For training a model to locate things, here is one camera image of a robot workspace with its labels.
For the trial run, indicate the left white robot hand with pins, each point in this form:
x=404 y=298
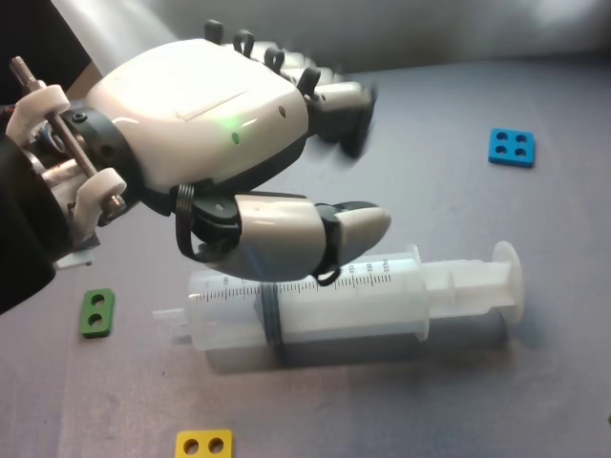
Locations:
x=191 y=95

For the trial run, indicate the large clear plastic syringe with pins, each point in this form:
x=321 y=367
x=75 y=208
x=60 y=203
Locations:
x=343 y=310

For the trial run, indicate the blue square four-hole block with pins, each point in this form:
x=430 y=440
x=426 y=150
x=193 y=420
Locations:
x=511 y=162

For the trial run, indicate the grey table cloth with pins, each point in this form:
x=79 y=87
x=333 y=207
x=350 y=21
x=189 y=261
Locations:
x=429 y=405

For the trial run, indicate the yellow triangular three-hole block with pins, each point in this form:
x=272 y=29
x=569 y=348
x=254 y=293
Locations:
x=204 y=435

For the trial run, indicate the green two-hole block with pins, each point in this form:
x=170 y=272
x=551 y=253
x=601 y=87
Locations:
x=86 y=312

